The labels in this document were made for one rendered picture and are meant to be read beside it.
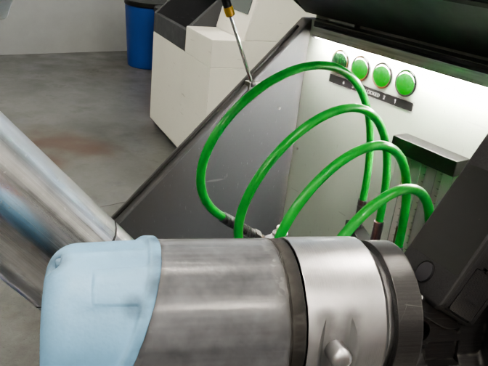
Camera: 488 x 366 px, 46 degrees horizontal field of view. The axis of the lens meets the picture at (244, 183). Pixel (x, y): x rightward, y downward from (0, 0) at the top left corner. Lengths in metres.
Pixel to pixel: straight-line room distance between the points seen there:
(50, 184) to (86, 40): 7.57
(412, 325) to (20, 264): 0.22
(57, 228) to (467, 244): 0.23
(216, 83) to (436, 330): 3.56
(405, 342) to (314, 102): 1.09
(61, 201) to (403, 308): 0.21
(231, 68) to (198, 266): 3.61
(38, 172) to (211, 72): 3.45
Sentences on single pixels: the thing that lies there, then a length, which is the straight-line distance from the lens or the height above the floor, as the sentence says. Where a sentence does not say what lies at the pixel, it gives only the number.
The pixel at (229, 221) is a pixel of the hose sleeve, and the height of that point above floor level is 1.18.
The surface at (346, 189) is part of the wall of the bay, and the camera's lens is 1.29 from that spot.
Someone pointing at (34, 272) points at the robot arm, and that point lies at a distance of 0.37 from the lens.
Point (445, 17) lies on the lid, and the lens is 1.00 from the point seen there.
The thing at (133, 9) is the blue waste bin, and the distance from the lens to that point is 7.07.
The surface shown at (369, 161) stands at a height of 1.24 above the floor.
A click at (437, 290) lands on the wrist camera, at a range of 0.30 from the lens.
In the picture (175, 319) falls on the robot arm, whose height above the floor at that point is 1.46.
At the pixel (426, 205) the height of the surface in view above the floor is 1.29.
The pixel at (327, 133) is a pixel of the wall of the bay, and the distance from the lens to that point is 1.31.
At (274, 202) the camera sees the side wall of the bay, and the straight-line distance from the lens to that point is 1.44.
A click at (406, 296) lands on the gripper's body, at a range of 0.28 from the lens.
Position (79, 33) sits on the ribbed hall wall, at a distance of 7.87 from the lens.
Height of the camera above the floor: 1.60
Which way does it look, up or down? 23 degrees down
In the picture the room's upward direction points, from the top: 7 degrees clockwise
